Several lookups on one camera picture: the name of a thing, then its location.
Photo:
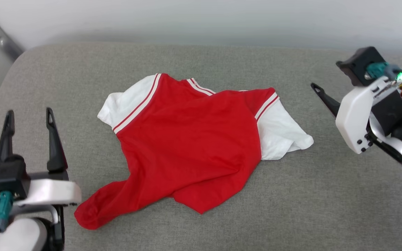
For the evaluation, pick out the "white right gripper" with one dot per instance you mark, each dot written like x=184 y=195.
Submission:
x=356 y=118

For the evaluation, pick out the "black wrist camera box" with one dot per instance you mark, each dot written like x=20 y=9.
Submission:
x=7 y=177
x=358 y=64

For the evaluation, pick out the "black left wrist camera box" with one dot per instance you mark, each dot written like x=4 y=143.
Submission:
x=7 y=177

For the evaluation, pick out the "red and white shirt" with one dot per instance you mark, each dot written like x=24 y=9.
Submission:
x=187 y=139

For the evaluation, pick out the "grey metal pipe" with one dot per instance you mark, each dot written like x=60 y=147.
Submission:
x=7 y=45

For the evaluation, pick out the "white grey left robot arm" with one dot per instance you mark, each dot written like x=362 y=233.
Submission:
x=23 y=235

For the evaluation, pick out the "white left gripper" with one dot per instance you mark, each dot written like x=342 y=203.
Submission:
x=51 y=191

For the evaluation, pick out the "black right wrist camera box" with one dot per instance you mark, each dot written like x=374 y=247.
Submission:
x=358 y=64

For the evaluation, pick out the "grey fabric sofa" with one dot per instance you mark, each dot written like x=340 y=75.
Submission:
x=222 y=230

